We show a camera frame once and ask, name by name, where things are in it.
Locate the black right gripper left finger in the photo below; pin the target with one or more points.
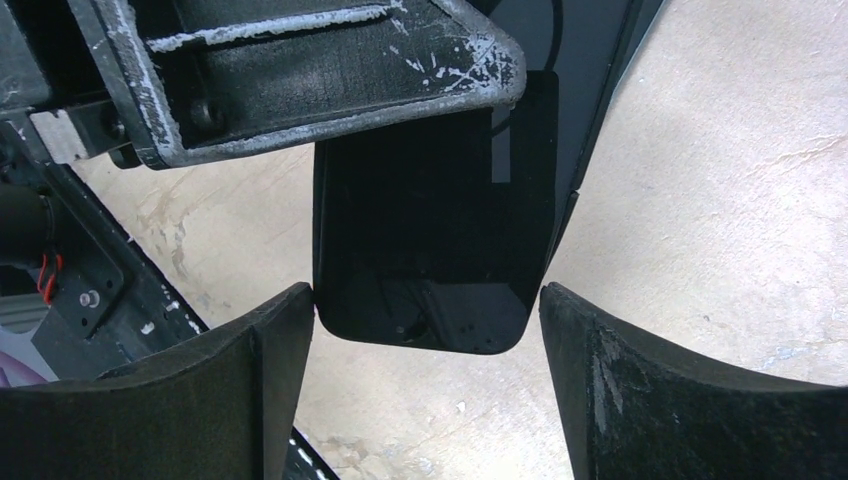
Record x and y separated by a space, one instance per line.
218 406

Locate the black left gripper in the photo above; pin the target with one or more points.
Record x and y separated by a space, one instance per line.
53 97

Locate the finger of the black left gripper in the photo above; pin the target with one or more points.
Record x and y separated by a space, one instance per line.
197 82

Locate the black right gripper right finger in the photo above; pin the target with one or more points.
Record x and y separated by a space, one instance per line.
634 405

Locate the black phone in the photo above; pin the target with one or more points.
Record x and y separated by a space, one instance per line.
434 234

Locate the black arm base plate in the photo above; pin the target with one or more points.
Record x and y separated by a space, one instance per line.
106 304

